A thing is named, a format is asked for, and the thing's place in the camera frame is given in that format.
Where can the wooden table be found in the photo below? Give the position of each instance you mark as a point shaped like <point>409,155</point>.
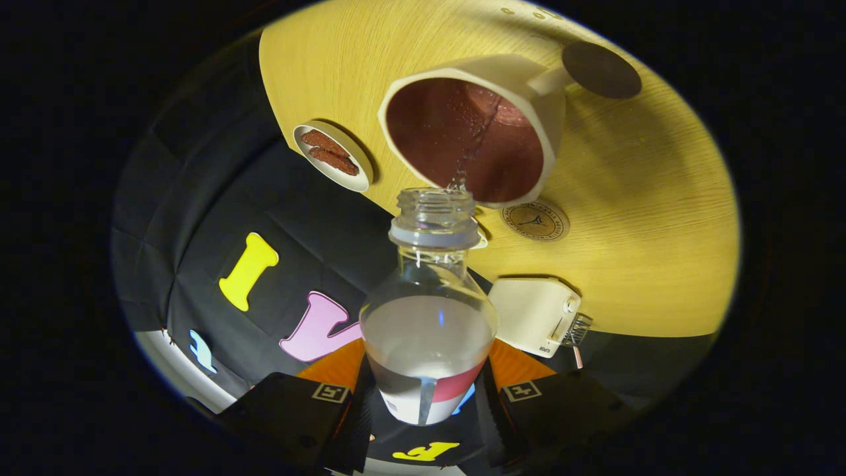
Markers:
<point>628,231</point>

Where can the red meat piece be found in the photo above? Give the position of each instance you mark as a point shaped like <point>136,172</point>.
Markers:
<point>336,162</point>
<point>324,141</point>

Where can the clear juice bottle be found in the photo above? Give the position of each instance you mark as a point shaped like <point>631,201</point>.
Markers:
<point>426,330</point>

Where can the white toaster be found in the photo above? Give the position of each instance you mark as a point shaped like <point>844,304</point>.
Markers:
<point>529,314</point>

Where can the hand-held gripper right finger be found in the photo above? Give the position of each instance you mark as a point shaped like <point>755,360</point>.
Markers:
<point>490,423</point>

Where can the pink striped straw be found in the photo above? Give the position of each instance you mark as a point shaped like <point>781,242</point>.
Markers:
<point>578,357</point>

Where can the round white plate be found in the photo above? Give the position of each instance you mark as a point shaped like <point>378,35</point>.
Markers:
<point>357,177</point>

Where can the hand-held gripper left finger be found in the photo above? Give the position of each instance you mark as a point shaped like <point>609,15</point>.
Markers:
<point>360,423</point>

